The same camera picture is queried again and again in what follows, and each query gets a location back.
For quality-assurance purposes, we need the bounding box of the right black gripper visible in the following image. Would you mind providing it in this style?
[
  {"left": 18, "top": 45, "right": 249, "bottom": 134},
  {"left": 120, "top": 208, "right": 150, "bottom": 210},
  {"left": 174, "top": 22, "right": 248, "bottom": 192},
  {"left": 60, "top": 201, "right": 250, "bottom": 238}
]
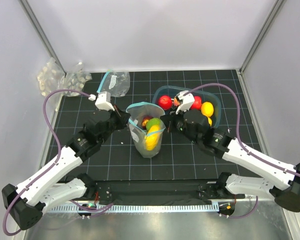
[{"left": 160, "top": 104, "right": 199, "bottom": 145}]

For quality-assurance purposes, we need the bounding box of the bumpy green fruit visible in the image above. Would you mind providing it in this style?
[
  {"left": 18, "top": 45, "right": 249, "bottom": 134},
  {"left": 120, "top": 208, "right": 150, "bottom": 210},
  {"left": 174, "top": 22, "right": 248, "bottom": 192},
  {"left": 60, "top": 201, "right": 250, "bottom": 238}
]
[{"left": 146, "top": 117, "right": 161, "bottom": 131}]

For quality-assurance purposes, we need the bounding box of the yellow pear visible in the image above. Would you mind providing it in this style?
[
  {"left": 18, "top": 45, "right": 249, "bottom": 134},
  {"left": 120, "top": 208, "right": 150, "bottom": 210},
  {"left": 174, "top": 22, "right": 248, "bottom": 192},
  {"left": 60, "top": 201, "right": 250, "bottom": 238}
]
[{"left": 145, "top": 125, "right": 161, "bottom": 151}]

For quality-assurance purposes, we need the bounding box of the clear zip bag blue zipper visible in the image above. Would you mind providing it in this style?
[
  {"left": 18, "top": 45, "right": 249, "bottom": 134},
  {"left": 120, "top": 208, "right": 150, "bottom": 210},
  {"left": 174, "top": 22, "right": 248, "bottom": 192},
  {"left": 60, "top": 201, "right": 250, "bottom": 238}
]
[{"left": 126, "top": 101, "right": 165, "bottom": 159}]

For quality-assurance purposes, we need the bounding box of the dark red apple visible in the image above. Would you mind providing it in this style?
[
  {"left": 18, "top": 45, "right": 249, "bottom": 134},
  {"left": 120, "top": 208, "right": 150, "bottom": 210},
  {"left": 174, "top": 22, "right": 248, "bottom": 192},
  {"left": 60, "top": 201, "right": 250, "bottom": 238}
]
[{"left": 141, "top": 115, "right": 153, "bottom": 130}]

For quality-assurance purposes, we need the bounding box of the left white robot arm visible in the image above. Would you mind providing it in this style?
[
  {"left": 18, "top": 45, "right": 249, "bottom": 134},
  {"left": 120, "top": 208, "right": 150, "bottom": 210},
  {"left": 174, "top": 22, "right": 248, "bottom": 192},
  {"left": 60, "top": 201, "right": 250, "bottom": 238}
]
[{"left": 1, "top": 109, "right": 130, "bottom": 231}]

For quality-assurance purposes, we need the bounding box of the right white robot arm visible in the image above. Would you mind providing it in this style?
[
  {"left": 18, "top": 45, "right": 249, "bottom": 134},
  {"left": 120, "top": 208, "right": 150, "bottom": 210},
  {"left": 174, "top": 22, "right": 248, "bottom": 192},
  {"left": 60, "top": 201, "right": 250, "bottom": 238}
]
[{"left": 160, "top": 110, "right": 300, "bottom": 213}]

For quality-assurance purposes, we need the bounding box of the empty zip bag back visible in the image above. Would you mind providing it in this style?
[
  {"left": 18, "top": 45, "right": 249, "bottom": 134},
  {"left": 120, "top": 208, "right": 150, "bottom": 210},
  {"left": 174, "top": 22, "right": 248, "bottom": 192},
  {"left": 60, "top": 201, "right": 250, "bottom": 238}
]
[{"left": 96, "top": 70, "right": 131, "bottom": 98}]

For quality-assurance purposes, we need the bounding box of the bag of white pieces right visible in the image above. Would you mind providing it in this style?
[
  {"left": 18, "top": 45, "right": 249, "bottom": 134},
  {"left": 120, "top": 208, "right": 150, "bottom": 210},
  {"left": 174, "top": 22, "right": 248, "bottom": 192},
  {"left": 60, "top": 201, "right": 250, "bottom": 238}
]
[{"left": 63, "top": 62, "right": 92, "bottom": 97}]

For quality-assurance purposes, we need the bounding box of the bag of white pieces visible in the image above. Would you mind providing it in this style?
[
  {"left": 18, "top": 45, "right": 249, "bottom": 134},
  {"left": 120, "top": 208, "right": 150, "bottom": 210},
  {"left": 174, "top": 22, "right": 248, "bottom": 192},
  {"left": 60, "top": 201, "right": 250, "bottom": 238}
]
[
  {"left": 63, "top": 62, "right": 92, "bottom": 97},
  {"left": 37, "top": 57, "right": 66, "bottom": 97}
]

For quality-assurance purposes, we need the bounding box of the bag of white pieces left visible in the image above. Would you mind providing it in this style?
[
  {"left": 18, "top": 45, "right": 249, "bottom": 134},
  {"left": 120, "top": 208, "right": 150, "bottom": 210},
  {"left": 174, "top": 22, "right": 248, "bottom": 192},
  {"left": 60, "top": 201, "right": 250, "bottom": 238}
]
[{"left": 37, "top": 57, "right": 66, "bottom": 97}]

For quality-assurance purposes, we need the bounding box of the yellow lemon left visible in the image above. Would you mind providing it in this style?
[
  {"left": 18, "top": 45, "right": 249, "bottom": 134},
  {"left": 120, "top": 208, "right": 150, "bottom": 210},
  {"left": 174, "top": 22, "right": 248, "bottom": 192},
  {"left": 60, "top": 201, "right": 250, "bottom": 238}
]
[{"left": 207, "top": 117, "right": 213, "bottom": 126}]

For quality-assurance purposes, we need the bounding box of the yellow lemon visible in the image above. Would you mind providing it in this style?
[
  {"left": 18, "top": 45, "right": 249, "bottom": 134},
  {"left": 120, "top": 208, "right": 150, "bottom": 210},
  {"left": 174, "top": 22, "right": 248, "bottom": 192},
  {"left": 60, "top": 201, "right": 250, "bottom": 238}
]
[
  {"left": 207, "top": 117, "right": 213, "bottom": 126},
  {"left": 200, "top": 101, "right": 214, "bottom": 118}
]

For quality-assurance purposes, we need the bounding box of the bright red apple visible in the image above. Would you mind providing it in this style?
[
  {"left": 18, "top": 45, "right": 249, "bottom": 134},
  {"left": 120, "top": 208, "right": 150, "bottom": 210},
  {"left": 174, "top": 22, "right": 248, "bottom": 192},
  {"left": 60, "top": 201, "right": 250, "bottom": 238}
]
[{"left": 190, "top": 96, "right": 202, "bottom": 110}]

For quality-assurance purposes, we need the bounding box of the yellow lemon right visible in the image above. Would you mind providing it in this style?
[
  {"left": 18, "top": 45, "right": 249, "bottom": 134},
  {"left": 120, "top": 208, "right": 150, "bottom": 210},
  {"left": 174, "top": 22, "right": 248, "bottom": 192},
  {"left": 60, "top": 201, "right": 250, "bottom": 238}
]
[{"left": 200, "top": 101, "right": 214, "bottom": 118}]

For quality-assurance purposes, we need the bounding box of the black grid mat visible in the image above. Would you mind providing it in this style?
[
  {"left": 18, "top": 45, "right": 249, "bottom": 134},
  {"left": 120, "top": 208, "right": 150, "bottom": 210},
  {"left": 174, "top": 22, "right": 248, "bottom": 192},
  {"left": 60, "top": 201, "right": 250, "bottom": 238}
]
[{"left": 61, "top": 69, "right": 261, "bottom": 182}]

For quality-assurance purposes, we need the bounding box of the teal plastic fruit basin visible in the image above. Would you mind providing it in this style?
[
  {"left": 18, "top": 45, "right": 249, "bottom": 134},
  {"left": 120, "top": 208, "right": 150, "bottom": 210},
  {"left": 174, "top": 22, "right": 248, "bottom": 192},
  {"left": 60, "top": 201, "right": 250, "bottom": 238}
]
[{"left": 152, "top": 85, "right": 222, "bottom": 127}]

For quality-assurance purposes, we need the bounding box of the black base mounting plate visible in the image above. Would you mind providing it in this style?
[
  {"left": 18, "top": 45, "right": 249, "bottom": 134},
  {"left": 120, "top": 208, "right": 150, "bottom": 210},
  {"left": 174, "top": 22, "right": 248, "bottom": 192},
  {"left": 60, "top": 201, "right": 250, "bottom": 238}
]
[{"left": 75, "top": 179, "right": 245, "bottom": 206}]

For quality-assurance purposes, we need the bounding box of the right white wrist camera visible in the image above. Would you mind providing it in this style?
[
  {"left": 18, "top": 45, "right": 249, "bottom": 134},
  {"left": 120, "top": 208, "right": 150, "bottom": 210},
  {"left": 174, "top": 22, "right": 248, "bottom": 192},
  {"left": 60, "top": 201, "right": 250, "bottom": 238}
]
[{"left": 174, "top": 90, "right": 195, "bottom": 115}]

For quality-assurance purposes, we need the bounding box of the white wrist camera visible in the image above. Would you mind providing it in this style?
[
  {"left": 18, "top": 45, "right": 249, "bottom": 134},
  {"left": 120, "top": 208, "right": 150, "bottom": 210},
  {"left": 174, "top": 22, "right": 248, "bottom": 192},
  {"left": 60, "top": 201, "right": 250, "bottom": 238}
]
[
  {"left": 174, "top": 90, "right": 195, "bottom": 115},
  {"left": 88, "top": 91, "right": 115, "bottom": 111}
]

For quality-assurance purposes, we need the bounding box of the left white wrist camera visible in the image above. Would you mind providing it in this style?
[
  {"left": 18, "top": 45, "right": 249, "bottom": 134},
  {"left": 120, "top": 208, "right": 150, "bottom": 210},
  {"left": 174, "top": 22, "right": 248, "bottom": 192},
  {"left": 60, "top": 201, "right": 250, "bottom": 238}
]
[{"left": 88, "top": 91, "right": 115, "bottom": 111}]

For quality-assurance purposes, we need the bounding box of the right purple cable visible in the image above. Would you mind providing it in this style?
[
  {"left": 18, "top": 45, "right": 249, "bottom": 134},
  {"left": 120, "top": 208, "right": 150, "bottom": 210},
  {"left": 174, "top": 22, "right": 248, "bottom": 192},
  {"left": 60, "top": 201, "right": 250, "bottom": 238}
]
[{"left": 184, "top": 83, "right": 300, "bottom": 220}]

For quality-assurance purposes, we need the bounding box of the purple cable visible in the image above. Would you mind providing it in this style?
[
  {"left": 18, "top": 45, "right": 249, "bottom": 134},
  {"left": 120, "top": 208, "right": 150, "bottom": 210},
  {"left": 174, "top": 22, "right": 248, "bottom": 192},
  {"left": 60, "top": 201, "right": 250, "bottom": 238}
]
[
  {"left": 184, "top": 83, "right": 300, "bottom": 220},
  {"left": 2, "top": 89, "right": 115, "bottom": 236}
]

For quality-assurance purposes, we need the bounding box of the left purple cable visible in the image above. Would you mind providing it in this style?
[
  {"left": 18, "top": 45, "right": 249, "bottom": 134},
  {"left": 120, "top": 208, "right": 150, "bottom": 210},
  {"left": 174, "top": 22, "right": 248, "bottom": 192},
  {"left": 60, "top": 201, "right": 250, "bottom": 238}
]
[{"left": 2, "top": 89, "right": 115, "bottom": 236}]

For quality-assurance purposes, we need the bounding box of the white slotted cable duct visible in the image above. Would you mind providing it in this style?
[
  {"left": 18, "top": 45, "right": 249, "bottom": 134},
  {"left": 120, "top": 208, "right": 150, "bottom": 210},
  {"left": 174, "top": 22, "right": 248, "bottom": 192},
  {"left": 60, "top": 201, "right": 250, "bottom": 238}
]
[{"left": 48, "top": 202, "right": 219, "bottom": 214}]

